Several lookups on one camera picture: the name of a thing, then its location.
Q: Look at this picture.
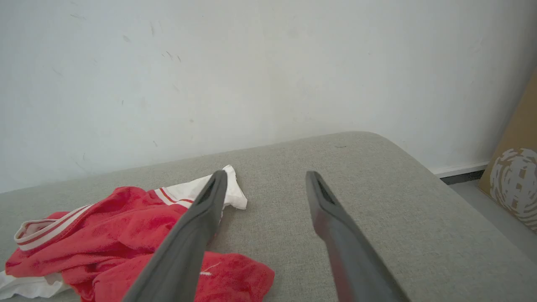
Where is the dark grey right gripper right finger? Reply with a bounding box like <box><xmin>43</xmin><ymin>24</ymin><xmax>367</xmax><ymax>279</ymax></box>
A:
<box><xmin>305</xmin><ymin>170</ymin><xmax>410</xmax><ymax>302</ymax></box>

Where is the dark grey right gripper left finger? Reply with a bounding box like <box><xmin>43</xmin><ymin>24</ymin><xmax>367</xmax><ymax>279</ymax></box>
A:
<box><xmin>122</xmin><ymin>169</ymin><xmax>228</xmax><ymax>302</ymax></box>

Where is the red and white sports garment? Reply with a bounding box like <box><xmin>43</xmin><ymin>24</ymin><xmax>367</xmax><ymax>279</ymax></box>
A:
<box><xmin>0</xmin><ymin>164</ymin><xmax>276</xmax><ymax>302</ymax></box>

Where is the white baseboard strip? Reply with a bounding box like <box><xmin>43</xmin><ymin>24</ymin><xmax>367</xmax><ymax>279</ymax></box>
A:
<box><xmin>428</xmin><ymin>161</ymin><xmax>490</xmax><ymax>178</ymax></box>

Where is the brown printed cardboard box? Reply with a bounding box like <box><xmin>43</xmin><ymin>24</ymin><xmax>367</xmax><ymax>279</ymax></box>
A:
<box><xmin>478</xmin><ymin>67</ymin><xmax>537</xmax><ymax>234</ymax></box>

